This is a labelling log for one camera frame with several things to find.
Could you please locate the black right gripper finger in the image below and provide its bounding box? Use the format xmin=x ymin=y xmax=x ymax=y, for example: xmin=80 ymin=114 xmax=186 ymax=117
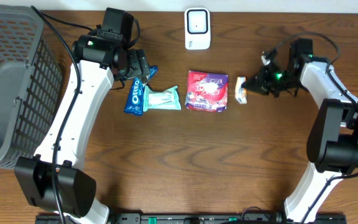
xmin=241 ymin=83 xmax=268 ymax=95
xmin=241 ymin=76 xmax=260 ymax=87

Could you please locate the orange Kleenex tissue pack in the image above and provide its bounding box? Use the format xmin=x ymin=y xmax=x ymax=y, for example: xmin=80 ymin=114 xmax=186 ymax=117
xmin=235 ymin=77 xmax=247 ymax=105

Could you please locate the blue Oreo cookie pack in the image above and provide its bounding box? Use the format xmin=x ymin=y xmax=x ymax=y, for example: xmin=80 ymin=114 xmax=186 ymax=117
xmin=124 ymin=65 xmax=158 ymax=116

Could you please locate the teal wet wipes pack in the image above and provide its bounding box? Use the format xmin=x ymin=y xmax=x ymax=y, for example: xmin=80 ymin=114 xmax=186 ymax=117
xmin=143 ymin=86 xmax=181 ymax=112

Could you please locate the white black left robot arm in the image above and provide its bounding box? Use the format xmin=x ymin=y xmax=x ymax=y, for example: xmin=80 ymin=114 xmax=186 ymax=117
xmin=14 ymin=35 xmax=150 ymax=223

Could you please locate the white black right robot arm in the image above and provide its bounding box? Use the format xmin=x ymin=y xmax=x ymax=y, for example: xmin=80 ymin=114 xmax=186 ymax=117
xmin=241 ymin=38 xmax=358 ymax=223

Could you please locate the white barcode scanner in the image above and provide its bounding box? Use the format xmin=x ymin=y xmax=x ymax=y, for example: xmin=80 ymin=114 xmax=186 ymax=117
xmin=184 ymin=7 xmax=211 ymax=50

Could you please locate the grey plastic mesh basket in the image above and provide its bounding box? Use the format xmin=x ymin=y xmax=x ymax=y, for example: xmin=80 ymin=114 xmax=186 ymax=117
xmin=0 ymin=5 xmax=63 ymax=169

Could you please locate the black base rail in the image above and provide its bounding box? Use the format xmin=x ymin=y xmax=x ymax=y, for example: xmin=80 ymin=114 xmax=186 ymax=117
xmin=35 ymin=212 xmax=347 ymax=224

